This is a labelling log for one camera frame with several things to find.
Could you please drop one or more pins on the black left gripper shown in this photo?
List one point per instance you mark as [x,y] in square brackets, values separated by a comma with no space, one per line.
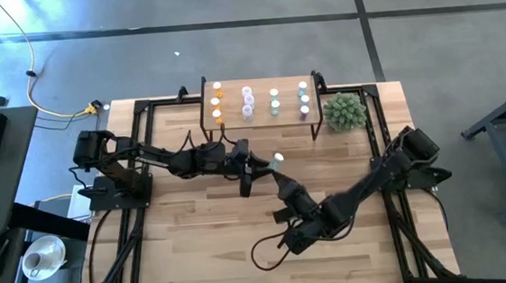
[244,169]

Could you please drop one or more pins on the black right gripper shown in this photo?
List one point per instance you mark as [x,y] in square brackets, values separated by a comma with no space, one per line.
[301,212]

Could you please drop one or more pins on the clear bottle table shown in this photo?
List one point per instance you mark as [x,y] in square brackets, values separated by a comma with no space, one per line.
[275,162]

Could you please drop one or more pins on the blue medicine bottle red pills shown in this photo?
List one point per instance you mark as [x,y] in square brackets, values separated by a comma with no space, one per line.
[305,112]

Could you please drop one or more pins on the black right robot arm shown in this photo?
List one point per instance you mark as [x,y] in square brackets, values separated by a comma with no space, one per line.
[365,184]

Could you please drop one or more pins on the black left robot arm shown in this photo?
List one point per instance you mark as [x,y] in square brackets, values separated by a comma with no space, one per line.
[182,160]

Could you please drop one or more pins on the wooden shelf black legs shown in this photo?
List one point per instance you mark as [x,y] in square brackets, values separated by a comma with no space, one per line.
[274,119]

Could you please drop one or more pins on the green artificial plant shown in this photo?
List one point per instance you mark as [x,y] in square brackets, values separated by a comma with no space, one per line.
[345,111]

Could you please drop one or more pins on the small white scrap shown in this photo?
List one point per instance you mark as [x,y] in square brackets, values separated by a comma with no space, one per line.
[176,53]

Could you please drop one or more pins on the small white disc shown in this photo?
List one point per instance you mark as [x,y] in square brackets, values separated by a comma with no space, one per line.
[106,107]

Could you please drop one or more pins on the yellow black plug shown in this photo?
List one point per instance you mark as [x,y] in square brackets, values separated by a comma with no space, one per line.
[92,109]

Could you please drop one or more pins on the white paper sheet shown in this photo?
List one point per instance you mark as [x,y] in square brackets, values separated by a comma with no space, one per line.
[79,202]

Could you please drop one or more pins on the grey metal trolley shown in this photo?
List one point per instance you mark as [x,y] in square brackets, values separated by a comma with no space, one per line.
[505,169]

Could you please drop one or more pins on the white coffee cup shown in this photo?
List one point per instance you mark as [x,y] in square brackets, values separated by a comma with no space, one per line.
[33,263]

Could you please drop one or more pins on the black aluminium rig frame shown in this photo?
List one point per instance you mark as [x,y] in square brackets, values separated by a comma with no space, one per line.
[141,106]

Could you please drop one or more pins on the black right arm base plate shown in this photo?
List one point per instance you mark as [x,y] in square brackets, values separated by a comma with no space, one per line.
[423,178]

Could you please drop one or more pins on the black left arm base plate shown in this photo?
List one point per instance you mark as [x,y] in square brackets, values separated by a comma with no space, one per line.
[104,200]

